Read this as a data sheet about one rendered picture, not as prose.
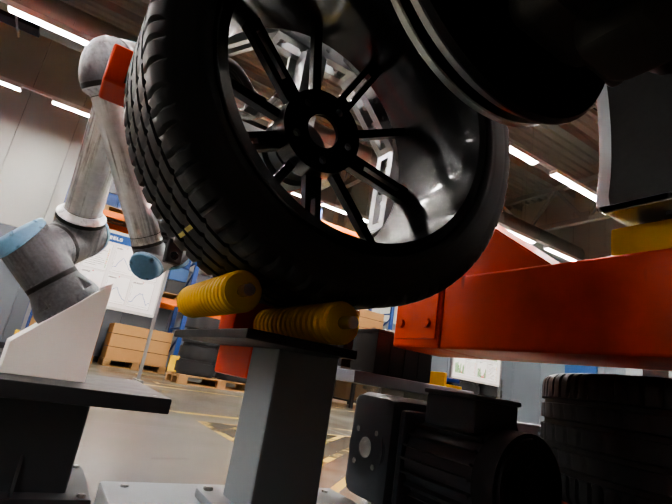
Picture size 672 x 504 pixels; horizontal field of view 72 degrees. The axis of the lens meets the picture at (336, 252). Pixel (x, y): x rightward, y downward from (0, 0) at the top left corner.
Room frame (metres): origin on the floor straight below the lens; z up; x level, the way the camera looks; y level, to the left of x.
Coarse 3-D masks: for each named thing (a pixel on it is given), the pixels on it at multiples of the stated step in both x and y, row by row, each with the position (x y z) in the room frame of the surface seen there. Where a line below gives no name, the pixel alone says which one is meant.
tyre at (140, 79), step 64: (192, 0) 0.47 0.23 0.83; (192, 64) 0.48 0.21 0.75; (128, 128) 0.62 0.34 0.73; (192, 128) 0.49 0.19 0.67; (192, 192) 0.53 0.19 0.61; (256, 192) 0.54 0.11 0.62; (192, 256) 0.70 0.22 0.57; (256, 256) 0.56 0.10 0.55; (320, 256) 0.59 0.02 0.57; (384, 256) 0.65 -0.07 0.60; (448, 256) 0.70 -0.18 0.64
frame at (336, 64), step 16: (240, 32) 0.75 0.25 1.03; (272, 32) 0.78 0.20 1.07; (288, 32) 0.80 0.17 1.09; (240, 48) 0.80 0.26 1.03; (288, 48) 0.85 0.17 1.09; (304, 48) 0.83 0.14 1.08; (336, 64) 0.86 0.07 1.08; (336, 80) 0.92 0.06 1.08; (352, 80) 0.90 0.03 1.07; (368, 96) 0.91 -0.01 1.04; (368, 112) 0.93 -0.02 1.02; (384, 112) 0.93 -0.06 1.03; (368, 128) 0.96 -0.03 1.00; (384, 128) 0.94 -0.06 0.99; (384, 144) 0.96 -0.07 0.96; (384, 160) 0.98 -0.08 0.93; (384, 208) 0.95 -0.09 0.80; (368, 224) 1.00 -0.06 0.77
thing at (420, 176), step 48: (240, 0) 0.58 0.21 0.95; (288, 0) 0.67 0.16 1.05; (336, 0) 0.69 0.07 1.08; (384, 0) 0.67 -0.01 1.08; (336, 48) 0.82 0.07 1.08; (384, 48) 0.78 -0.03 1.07; (240, 96) 0.71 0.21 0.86; (288, 96) 0.75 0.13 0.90; (384, 96) 0.88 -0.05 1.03; (432, 96) 0.79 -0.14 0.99; (240, 144) 0.52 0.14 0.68; (288, 144) 0.73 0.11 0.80; (336, 144) 0.77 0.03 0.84; (432, 144) 0.84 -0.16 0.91; (480, 144) 0.74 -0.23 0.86; (336, 192) 0.83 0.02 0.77; (384, 192) 0.88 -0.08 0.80; (432, 192) 0.82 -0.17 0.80; (336, 240) 0.60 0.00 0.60; (384, 240) 0.84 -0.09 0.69; (432, 240) 0.69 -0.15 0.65
